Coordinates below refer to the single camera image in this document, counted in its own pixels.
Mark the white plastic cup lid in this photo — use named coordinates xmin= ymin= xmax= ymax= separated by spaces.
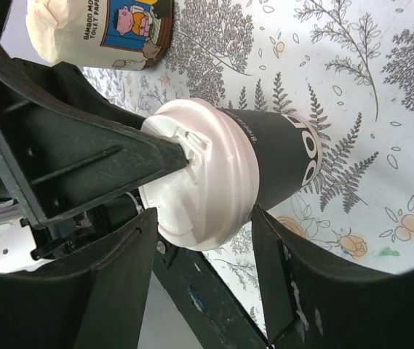
xmin=139 ymin=98 xmax=260 ymax=252

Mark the floral patterned table mat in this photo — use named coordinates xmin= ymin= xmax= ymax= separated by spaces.
xmin=83 ymin=1 xmax=414 ymax=273

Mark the cream crumpled napkin bundle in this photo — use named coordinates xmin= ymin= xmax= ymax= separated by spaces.
xmin=25 ymin=0 xmax=174 ymax=71

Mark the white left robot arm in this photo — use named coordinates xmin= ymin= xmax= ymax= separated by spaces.
xmin=0 ymin=45 xmax=187 ymax=273

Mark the black single paper cup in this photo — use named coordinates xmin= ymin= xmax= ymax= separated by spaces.
xmin=222 ymin=109 xmax=322 ymax=209

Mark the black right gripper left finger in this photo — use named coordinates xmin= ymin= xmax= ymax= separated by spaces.
xmin=0 ymin=209 xmax=157 ymax=348

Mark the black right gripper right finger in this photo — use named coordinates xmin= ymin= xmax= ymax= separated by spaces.
xmin=252 ymin=206 xmax=414 ymax=348

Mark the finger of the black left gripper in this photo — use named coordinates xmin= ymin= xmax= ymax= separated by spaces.
xmin=0 ymin=45 xmax=187 ymax=228

